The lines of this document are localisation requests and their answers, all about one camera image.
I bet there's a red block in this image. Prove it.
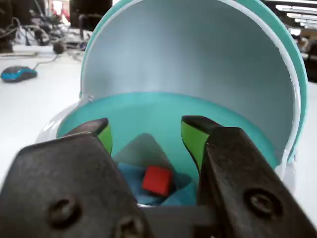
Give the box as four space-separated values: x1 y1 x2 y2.
141 165 174 197

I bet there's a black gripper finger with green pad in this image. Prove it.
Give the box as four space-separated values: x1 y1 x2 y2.
0 118 152 238
180 115 317 238

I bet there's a grey mouse cable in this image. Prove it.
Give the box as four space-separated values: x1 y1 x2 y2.
31 52 61 72

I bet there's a teal whale-shaped bin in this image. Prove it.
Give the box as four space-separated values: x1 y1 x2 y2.
36 0 309 207

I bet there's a grey angular piece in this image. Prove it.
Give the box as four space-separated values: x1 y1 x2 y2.
113 133 177 174

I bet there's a blue piece inside bin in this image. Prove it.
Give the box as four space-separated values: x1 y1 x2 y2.
115 161 192 207

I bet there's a tangle of dark desk equipment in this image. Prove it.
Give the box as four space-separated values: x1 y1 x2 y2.
0 0 71 53

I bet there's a black monitor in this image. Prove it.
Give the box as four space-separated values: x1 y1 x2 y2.
69 0 113 25

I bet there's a black round object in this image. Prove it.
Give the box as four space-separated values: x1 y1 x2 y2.
53 41 67 54

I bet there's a blue and black computer mouse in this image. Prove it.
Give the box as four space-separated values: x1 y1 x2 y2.
0 65 39 84

